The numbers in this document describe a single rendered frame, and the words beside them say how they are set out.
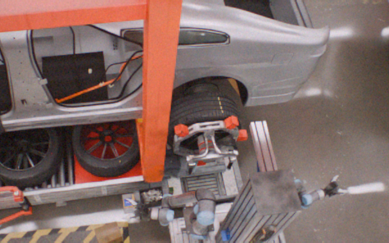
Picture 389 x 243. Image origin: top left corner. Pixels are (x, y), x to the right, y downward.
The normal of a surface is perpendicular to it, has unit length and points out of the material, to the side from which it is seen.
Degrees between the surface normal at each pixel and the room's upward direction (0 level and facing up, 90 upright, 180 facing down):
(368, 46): 0
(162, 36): 90
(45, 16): 90
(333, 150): 0
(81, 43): 50
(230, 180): 0
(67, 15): 90
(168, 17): 90
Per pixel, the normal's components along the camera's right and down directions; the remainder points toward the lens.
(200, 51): 0.19, 0.77
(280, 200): 0.10, -0.49
